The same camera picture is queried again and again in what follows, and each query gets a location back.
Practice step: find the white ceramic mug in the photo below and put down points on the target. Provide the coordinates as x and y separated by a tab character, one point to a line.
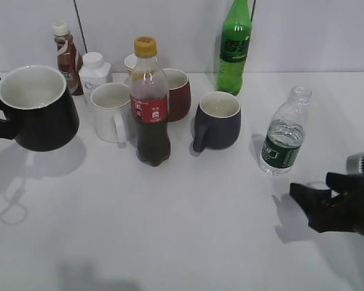
112	115

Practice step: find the cola bottle yellow cap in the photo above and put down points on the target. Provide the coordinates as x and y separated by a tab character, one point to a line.
149	98

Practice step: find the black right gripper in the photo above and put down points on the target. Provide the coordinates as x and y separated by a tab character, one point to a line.
342	213

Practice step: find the dark blue-grey mug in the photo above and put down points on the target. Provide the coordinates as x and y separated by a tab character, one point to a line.
217	121

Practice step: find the clear cestbon water bottle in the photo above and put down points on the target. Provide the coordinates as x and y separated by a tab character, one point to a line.
286	133

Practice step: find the brown nescafe coffee bottle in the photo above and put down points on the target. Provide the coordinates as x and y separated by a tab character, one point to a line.
69	60

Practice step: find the black mug white interior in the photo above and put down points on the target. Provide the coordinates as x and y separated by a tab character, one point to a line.
41	97

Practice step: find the white milk bottle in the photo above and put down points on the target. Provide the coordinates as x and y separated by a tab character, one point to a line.
94	73

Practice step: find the green sprite bottle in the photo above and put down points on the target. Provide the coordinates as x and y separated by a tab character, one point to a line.
235	38

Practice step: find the dark red mug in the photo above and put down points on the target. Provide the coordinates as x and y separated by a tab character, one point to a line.
179	94

